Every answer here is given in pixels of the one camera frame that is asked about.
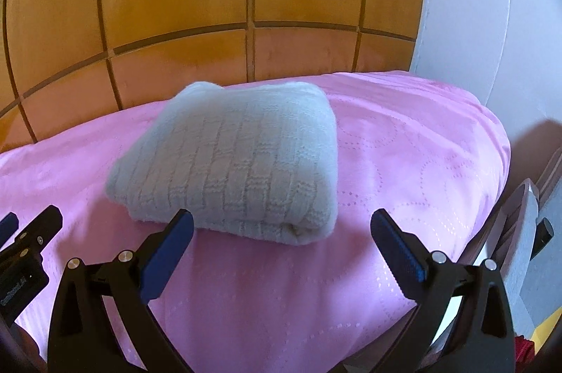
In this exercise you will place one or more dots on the red cloth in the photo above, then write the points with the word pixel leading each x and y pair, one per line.
pixel 524 353

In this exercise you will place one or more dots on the white knitted sweater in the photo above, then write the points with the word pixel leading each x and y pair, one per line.
pixel 259 162

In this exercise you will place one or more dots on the pink bedspread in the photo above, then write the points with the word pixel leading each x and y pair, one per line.
pixel 429 153

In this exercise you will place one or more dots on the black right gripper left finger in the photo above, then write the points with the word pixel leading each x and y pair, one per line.
pixel 81 337

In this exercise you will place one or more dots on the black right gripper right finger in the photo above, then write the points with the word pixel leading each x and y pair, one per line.
pixel 482 336

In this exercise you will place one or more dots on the wooden panelled wardrobe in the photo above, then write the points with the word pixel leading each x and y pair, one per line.
pixel 65 62

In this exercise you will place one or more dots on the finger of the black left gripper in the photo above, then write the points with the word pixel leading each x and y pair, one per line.
pixel 41 230
pixel 8 227

